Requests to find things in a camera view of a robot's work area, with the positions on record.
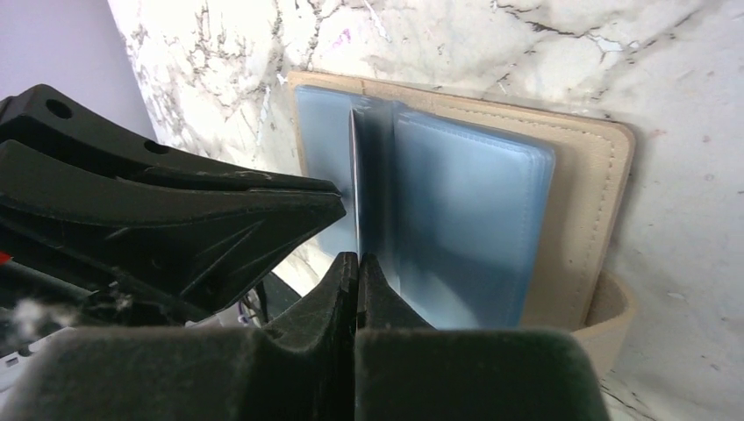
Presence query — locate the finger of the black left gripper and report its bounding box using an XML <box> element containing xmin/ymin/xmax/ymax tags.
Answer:
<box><xmin>1</xmin><ymin>139</ymin><xmax>345</xmax><ymax>325</ymax></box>
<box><xmin>1</xmin><ymin>84</ymin><xmax>339</xmax><ymax>195</ymax></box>

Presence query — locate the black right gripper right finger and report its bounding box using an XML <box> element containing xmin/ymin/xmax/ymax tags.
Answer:
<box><xmin>354</xmin><ymin>253</ymin><xmax>609</xmax><ymax>420</ymax></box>

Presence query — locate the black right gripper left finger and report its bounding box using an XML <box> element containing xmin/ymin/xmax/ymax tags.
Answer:
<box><xmin>1</xmin><ymin>253</ymin><xmax>359</xmax><ymax>420</ymax></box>

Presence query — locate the blue credit card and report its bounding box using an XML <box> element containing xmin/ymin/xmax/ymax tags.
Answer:
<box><xmin>349</xmin><ymin>98</ymin><xmax>401</xmax><ymax>292</ymax></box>

